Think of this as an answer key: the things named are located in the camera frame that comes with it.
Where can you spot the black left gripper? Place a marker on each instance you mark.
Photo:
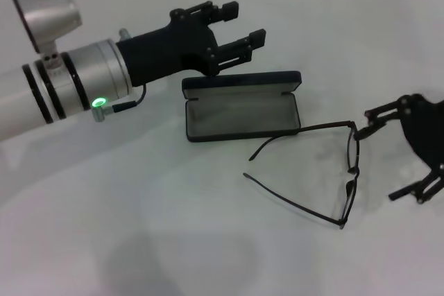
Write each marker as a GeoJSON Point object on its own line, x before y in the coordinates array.
{"type": "Point", "coordinates": [166, 53]}

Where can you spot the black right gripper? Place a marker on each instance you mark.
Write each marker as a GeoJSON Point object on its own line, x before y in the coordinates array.
{"type": "Point", "coordinates": [426, 129]}

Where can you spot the black thin-frame glasses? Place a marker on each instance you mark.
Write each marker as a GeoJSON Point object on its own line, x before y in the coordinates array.
{"type": "Point", "coordinates": [342, 222]}

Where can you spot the black glasses case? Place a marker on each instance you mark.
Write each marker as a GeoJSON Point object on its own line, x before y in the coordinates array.
{"type": "Point", "coordinates": [243, 115]}

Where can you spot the short silver connector stub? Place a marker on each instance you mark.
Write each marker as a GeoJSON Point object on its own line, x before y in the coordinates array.
{"type": "Point", "coordinates": [124, 33]}

